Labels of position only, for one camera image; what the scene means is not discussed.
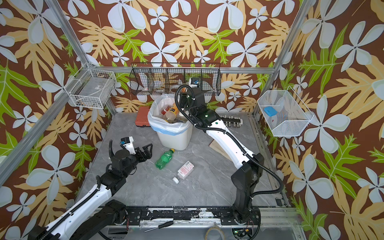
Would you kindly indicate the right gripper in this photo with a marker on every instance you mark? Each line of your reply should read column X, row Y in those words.
column 186, row 96

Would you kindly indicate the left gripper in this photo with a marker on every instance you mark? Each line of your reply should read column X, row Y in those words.
column 148, row 154

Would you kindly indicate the small green soda bottle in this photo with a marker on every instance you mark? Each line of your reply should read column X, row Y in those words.
column 164, row 159

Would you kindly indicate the orange label juice bottle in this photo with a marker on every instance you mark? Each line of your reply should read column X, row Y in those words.
column 171, row 114

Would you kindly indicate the pink label clear bottle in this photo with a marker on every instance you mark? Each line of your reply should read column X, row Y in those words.
column 183, row 172

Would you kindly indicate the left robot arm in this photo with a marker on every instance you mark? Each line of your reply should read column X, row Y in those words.
column 96, row 209

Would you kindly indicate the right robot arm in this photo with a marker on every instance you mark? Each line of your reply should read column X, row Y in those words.
column 250, row 166

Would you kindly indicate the white plastic trash bin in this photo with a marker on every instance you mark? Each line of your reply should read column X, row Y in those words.
column 178, row 142

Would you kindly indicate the red plastic tool case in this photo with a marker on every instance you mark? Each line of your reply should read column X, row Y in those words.
column 142, row 117

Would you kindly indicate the blue object in basket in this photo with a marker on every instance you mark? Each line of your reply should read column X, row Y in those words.
column 270, row 111

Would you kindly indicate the white mesh basket right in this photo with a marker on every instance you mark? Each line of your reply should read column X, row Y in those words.
column 293, row 114

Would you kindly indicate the tape roll front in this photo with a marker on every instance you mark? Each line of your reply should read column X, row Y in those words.
column 215, row 233

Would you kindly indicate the black wire wall basket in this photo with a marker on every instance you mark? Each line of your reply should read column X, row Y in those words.
column 165, row 78

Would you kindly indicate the socket set on rail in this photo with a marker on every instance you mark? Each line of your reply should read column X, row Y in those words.
column 232, row 122

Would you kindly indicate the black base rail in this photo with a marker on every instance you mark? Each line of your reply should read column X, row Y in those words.
column 222, row 216

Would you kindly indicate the black handle screwdriver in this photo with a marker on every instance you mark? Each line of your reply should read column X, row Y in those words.
column 164, row 225

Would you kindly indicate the white wire basket left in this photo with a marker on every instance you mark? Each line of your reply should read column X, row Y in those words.
column 91, row 88

